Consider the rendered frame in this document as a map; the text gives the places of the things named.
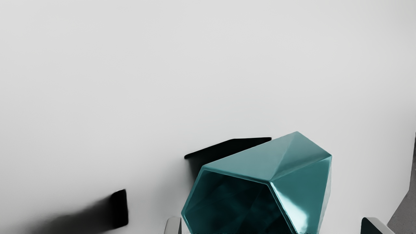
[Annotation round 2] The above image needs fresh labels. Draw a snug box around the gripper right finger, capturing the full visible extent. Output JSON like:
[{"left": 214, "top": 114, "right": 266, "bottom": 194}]
[{"left": 360, "top": 217, "right": 396, "bottom": 234}]

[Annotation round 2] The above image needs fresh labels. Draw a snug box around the teal faceted mug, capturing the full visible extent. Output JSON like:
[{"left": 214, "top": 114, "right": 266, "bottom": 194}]
[{"left": 181, "top": 131, "right": 332, "bottom": 234}]

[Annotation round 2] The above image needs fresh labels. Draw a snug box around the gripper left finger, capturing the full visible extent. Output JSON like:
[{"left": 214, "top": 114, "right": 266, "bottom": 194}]
[{"left": 164, "top": 217, "right": 182, "bottom": 234}]

